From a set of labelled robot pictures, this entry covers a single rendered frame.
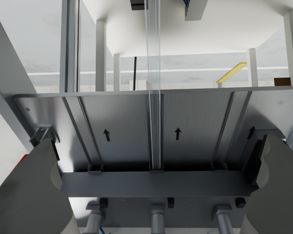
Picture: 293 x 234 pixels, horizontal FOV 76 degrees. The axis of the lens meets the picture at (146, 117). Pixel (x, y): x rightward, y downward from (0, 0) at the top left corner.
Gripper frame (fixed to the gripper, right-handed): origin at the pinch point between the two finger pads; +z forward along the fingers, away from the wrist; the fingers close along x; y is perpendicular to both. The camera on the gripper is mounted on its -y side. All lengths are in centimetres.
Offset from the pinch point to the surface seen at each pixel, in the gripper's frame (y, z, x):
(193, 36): 0, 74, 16
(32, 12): -17, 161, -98
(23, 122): 5.6, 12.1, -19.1
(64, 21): -8, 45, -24
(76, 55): 0.9, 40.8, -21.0
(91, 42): 11, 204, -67
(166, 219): 27.0, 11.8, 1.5
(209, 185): 17.9, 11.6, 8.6
